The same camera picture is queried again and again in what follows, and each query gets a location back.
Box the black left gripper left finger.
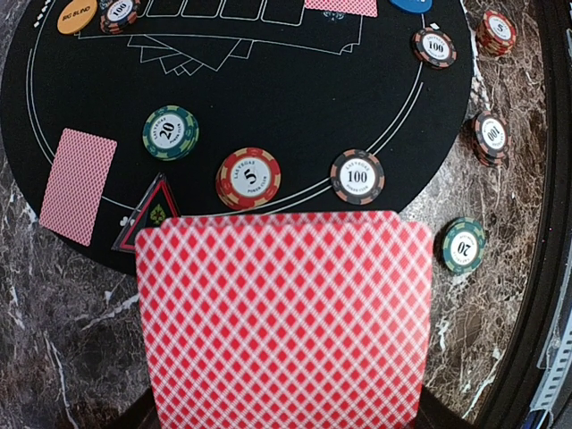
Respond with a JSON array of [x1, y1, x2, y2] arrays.
[[106, 388, 156, 429]]

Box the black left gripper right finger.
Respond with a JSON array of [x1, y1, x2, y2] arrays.
[[415, 386, 475, 429]]

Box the red back card deck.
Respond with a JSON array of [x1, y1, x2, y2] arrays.
[[136, 217, 433, 428]]

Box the green chip stack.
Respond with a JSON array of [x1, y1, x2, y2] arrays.
[[442, 217, 486, 274]]

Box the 100 chips mat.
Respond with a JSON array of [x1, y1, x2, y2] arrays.
[[330, 148, 385, 206]]

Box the dealt card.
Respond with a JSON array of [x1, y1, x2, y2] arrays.
[[304, 0, 378, 18], [39, 128, 117, 246]]

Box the red 5 chips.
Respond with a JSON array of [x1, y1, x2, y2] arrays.
[[215, 147, 282, 210]]

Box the green chips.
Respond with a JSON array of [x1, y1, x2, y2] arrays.
[[142, 105, 199, 161]]

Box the black orange 100 chip stack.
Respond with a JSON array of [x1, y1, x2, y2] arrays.
[[471, 110, 511, 167]]

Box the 100 chips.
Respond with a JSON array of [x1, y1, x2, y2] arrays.
[[100, 0, 140, 35], [411, 27, 457, 70]]

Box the red 5 chip stack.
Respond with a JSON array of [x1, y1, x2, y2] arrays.
[[476, 10, 517, 56]]

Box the orange big blind button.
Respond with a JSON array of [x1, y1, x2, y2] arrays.
[[57, 0, 97, 35]]

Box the triangular all in marker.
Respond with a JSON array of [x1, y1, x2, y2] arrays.
[[112, 172, 180, 253]]

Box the round black poker mat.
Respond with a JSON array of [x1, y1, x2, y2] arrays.
[[1, 1, 472, 274]]

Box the blue small blind button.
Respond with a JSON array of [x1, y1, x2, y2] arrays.
[[390, 0, 433, 14]]

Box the white cable duct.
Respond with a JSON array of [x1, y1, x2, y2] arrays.
[[530, 287, 571, 415]]

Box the black front table rail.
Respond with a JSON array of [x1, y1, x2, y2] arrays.
[[473, 0, 572, 429]]

